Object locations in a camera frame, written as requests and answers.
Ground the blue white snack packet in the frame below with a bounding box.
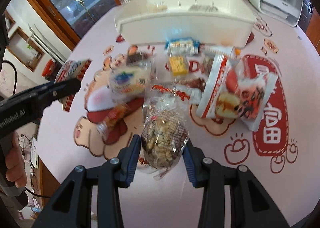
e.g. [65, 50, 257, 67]
[164, 38, 200, 56]

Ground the small orange red snack packet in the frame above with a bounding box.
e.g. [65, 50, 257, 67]
[97, 103, 131, 140]

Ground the dark brown snack packet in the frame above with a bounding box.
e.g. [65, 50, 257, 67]
[126, 51, 150, 67]

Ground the yellow small snack packet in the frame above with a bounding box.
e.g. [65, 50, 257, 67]
[169, 56, 189, 77]

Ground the person left hand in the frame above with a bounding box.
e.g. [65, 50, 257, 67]
[5, 132, 27, 188]

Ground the white orange snack packet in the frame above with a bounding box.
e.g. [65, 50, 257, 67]
[200, 44, 240, 63]

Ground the red white striped snack box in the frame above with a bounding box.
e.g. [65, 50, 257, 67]
[54, 59, 92, 112]

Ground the clear bag nut brittle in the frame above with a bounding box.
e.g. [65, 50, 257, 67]
[141, 83, 190, 181]

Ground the white plastic storage bin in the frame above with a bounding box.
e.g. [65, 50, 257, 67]
[115, 0, 256, 49]

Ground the pink printed tablecloth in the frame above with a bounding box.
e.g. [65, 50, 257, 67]
[36, 7, 319, 227]

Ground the red white snack bag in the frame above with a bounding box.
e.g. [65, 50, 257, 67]
[196, 54, 278, 131]

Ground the round white blue cake packet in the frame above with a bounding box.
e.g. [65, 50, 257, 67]
[108, 65, 151, 100]

